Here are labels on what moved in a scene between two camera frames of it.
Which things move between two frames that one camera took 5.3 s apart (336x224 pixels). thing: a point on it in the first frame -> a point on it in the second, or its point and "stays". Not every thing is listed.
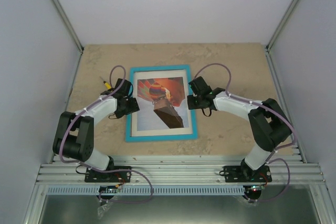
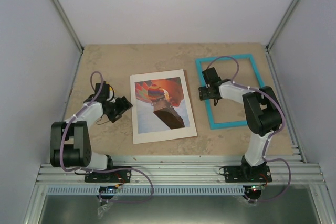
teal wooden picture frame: x=128 y=137 -> x=212 y=125
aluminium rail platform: x=178 y=170 stays
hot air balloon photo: x=162 y=104 stays
